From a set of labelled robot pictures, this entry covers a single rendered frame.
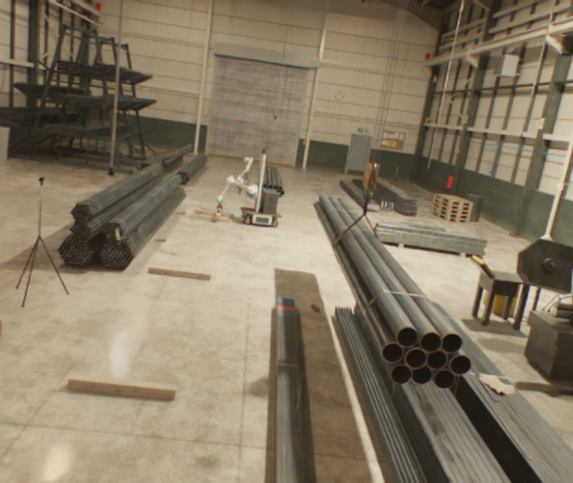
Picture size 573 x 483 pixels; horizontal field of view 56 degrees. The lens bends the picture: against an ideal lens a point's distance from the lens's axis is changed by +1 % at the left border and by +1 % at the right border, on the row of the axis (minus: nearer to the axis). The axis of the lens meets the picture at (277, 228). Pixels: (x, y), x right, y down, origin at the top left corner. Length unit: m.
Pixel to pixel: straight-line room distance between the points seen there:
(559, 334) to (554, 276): 0.73
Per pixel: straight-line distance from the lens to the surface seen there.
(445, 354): 4.19
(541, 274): 7.65
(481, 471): 4.70
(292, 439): 4.85
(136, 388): 5.49
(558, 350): 7.75
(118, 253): 8.78
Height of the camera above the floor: 2.82
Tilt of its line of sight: 12 degrees down
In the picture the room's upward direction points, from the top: 8 degrees clockwise
